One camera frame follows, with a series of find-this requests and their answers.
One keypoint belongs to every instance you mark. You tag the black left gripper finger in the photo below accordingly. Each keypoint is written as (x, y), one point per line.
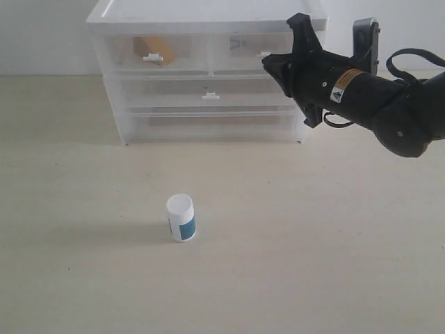
(305, 40)

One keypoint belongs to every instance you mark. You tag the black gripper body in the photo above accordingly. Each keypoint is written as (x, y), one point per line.
(307, 81)

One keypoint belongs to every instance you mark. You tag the brown cardboard box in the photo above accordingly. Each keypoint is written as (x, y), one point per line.
(153, 49)

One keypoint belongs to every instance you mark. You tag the white pill bottle teal label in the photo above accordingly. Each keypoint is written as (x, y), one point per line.
(181, 217)

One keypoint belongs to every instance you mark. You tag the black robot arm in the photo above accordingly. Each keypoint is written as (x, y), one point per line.
(405, 114)

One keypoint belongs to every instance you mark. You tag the clear bottom wide drawer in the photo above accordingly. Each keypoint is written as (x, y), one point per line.
(283, 123)

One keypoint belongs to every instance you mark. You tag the clear wide drawer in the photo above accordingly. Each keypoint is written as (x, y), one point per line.
(138, 93)
(283, 123)

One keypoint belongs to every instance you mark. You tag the clear middle wide drawer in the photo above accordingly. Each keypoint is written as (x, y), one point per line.
(138, 93)

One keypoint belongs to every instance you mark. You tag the white plastic drawer cabinet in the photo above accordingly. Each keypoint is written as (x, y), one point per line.
(208, 18)

